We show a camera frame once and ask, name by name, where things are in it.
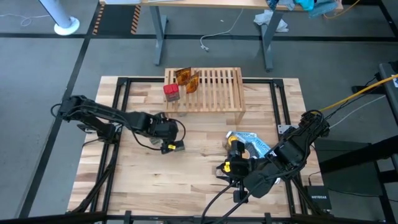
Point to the pile of clothes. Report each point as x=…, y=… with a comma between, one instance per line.
x=311, y=4

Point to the black metal stand beam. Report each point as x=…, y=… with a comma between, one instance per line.
x=357, y=155

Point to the green black pepper tin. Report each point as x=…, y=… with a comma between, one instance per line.
x=179, y=146

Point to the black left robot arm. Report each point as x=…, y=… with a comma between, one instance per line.
x=102, y=112

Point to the wooden slatted shelf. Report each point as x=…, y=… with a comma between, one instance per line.
x=224, y=93

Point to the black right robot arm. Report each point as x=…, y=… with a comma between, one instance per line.
x=295, y=146

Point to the black aluminium table frame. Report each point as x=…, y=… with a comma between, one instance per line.
x=143, y=80

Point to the orange taco seasoning packet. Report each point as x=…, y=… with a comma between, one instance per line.
x=192, y=84
x=183, y=76

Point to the red smoked paprika tin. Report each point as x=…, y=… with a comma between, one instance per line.
x=171, y=91

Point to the white rag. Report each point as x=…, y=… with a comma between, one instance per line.
x=264, y=17

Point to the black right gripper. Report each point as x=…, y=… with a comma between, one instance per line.
x=239, y=170

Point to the grey metal bracket plate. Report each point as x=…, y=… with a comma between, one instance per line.
x=283, y=129

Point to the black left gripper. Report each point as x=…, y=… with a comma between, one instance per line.
x=161, y=127

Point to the black side table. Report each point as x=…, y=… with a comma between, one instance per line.
x=388, y=81

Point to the blue Yellowstone book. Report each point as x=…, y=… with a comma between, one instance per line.
x=261, y=145
x=245, y=135

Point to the wooden desk grey legs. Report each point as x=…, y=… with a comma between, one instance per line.
x=217, y=3

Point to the black Netgear network switch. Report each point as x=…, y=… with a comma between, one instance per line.
x=318, y=197

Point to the hazard striped floor mat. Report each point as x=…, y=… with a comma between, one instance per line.
x=116, y=18

